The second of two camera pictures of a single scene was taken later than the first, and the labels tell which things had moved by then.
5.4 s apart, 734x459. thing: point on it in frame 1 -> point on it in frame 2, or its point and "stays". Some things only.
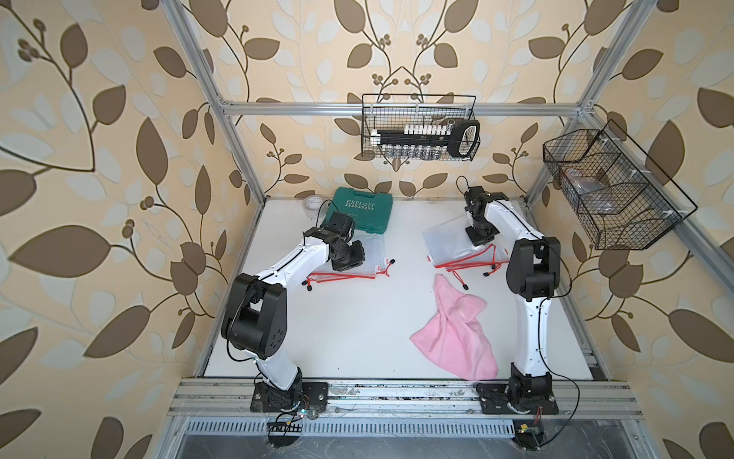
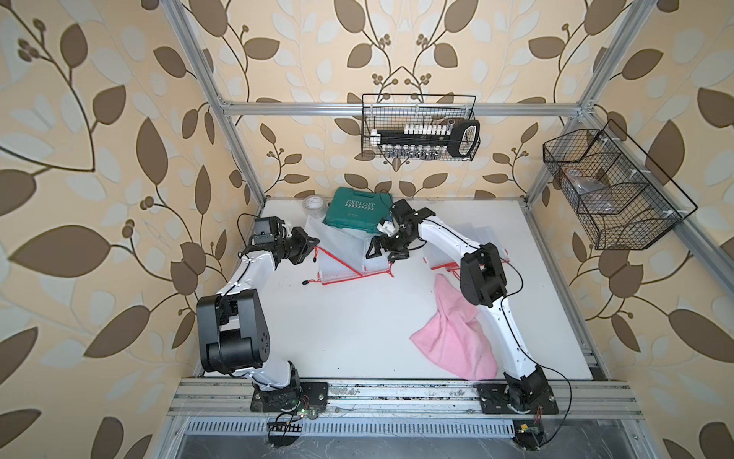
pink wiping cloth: (454, 338) stays
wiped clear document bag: (450, 247) stays
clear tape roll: (314, 207) stays
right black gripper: (479, 241) -> (403, 253)
